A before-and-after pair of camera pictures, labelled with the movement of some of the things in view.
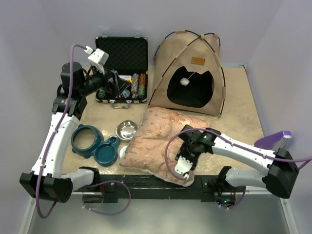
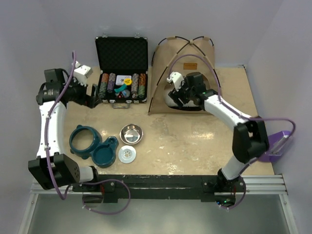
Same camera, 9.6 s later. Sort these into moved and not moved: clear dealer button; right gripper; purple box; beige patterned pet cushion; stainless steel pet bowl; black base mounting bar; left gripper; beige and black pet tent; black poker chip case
Moved: left gripper; stainless steel pet bowl; beige patterned pet cushion; beige and black pet tent; right gripper
Not moved: black poker chip case; clear dealer button; black base mounting bar; purple box
